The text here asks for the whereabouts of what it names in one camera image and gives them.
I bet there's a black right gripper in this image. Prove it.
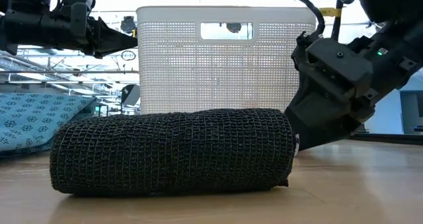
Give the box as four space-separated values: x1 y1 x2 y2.
285 35 379 151

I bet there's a dark monitor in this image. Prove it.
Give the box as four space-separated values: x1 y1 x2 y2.
120 84 141 108

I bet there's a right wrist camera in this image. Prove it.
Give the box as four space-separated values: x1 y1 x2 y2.
305 37 375 86

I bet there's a black hanging cable loop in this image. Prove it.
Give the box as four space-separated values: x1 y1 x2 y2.
120 49 137 62

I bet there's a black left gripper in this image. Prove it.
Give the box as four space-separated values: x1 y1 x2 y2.
0 6 138 59

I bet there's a black metal table frame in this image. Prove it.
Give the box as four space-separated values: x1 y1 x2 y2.
349 133 423 146

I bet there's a blue patterned cloth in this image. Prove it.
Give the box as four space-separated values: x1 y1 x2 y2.
0 92 97 158

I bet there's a black bandage roll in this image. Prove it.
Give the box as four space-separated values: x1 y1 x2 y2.
49 108 297 197

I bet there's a yellow cable tag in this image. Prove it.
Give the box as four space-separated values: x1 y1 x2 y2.
319 7 343 19

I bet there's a white perforated plastic basket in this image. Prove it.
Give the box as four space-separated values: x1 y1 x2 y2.
135 5 317 116

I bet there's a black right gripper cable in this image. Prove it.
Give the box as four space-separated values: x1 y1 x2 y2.
280 0 327 37

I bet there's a black ceiling cable reel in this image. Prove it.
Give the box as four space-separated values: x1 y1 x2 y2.
226 22 243 34
120 15 137 37

